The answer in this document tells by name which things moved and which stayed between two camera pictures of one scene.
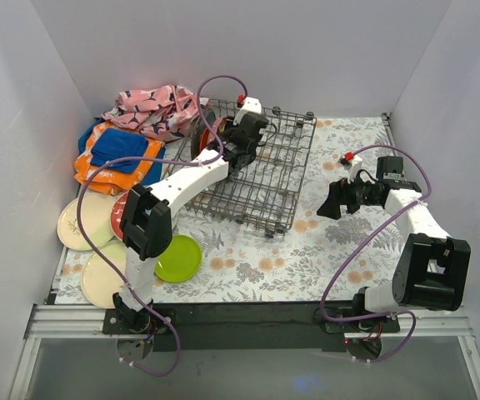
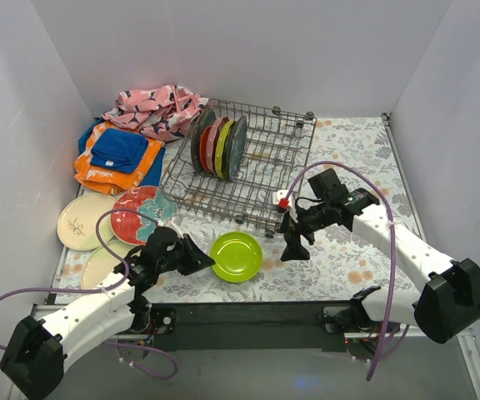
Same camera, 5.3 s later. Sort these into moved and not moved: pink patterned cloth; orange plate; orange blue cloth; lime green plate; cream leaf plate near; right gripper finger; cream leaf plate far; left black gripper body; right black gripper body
Moved: right gripper finger; right black gripper body; lime green plate; left black gripper body
Not moved: pink patterned cloth; orange plate; orange blue cloth; cream leaf plate far; cream leaf plate near
